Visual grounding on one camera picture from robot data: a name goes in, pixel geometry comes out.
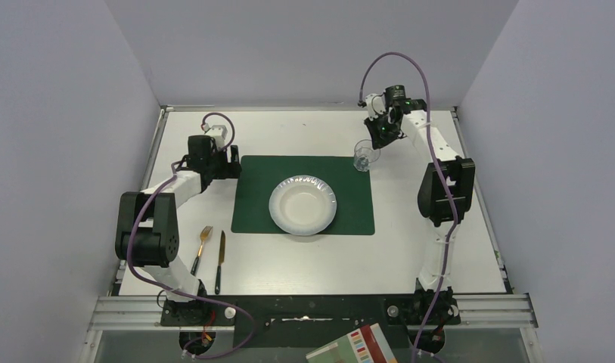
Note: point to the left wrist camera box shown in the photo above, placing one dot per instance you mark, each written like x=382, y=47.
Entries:
x=219, y=134

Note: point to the gold knife black handle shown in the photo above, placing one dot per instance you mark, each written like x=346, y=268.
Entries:
x=221, y=259

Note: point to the white plate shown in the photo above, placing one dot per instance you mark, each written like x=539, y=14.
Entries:
x=303, y=205

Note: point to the colourful booklet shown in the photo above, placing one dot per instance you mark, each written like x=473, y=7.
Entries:
x=366, y=344

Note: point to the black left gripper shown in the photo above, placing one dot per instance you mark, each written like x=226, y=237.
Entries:
x=232, y=162

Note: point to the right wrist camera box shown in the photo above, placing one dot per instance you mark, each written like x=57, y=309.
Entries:
x=374, y=104

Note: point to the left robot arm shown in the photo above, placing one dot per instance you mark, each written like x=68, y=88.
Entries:
x=147, y=231

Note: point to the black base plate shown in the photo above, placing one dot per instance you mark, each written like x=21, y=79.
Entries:
x=311, y=334

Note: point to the aluminium frame rail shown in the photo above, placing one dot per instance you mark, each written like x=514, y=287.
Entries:
x=129, y=313

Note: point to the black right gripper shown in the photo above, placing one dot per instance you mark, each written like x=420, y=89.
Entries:
x=380, y=134

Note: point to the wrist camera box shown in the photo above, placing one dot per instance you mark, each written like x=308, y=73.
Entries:
x=374, y=104
x=219, y=134

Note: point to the clear plastic cup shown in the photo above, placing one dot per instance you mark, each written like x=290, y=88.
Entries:
x=364, y=155

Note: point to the gold fork black handle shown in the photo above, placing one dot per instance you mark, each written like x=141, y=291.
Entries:
x=205, y=235

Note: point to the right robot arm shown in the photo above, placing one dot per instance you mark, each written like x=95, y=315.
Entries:
x=445, y=194

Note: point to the green placemat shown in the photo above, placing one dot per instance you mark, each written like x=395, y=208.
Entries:
x=260, y=175

